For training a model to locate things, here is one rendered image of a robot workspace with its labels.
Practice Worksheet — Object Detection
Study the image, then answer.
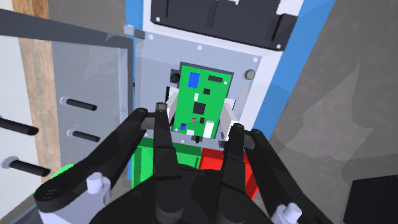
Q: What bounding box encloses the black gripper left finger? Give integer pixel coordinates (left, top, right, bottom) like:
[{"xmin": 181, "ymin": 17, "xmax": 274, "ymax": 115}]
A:
[{"xmin": 34, "ymin": 92, "xmax": 186, "ymax": 224}]

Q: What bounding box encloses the red open-top bin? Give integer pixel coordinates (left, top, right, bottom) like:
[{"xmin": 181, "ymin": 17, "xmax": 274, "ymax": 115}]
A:
[{"xmin": 198, "ymin": 148, "xmax": 258, "ymax": 200}]

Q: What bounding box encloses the green circuit board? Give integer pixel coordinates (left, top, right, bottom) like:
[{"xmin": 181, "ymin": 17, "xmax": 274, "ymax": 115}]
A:
[{"xmin": 173, "ymin": 65, "xmax": 232, "ymax": 139}]

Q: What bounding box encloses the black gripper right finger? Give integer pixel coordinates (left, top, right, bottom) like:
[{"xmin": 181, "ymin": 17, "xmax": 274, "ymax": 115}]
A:
[{"xmin": 214, "ymin": 102, "xmax": 333, "ymax": 224}]

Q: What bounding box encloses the green bin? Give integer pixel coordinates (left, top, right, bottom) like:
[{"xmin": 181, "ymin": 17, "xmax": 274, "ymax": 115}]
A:
[{"xmin": 132, "ymin": 137, "xmax": 201, "ymax": 188}]

